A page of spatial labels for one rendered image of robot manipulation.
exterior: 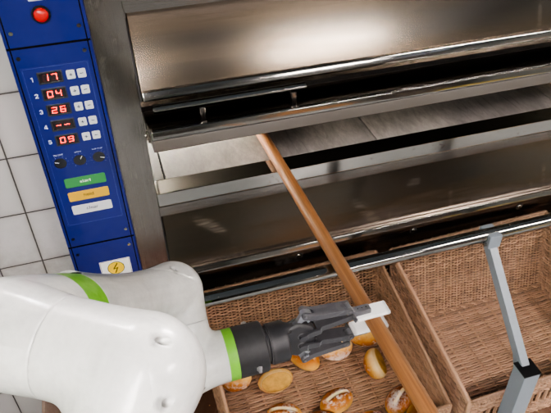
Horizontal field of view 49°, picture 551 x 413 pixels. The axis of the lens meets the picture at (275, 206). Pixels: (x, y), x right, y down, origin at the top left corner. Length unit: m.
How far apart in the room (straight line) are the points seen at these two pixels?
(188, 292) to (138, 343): 0.45
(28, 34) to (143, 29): 0.23
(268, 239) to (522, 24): 0.84
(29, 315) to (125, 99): 0.79
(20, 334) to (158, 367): 0.15
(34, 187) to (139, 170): 0.24
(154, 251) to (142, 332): 1.03
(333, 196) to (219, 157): 0.33
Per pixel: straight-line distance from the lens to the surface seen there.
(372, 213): 1.74
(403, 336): 1.80
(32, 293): 0.68
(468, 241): 1.41
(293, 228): 1.67
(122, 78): 1.35
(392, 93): 1.38
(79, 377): 0.62
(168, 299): 0.98
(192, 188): 1.52
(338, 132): 1.71
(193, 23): 1.34
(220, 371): 1.07
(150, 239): 1.59
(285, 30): 1.39
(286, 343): 1.09
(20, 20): 1.27
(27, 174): 1.46
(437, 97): 1.44
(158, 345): 0.60
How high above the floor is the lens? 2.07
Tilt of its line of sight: 38 degrees down
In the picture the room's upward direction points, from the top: 2 degrees counter-clockwise
